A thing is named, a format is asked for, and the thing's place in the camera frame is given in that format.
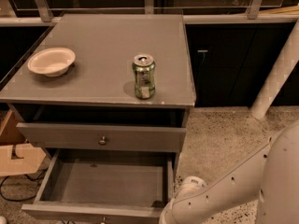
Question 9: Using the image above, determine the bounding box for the black floor cable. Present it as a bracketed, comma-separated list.
[0, 170, 48, 203]

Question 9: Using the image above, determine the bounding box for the wooden cardboard piece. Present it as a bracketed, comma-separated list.
[0, 110, 46, 176]

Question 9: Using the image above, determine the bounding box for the grey top drawer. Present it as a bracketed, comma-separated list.
[17, 122, 186, 152]

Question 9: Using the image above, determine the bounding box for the black wall cabinet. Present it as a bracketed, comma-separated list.
[186, 22, 294, 107]

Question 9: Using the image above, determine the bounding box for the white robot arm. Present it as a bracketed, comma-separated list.
[159, 121, 299, 224]

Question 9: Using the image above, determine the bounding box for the metal railing frame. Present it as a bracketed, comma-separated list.
[0, 0, 299, 27]

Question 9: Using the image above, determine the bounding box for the white diagonal support pole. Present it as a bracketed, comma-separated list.
[250, 21, 299, 119]

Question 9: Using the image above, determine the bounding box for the green soda can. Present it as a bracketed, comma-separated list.
[132, 54, 155, 99]

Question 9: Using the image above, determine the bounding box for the white paper bowl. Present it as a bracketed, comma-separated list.
[27, 48, 76, 77]

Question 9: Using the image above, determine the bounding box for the grey drawer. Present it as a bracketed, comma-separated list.
[21, 149, 173, 224]
[17, 122, 186, 152]

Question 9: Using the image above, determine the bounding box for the grey drawer cabinet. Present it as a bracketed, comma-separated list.
[0, 14, 197, 179]

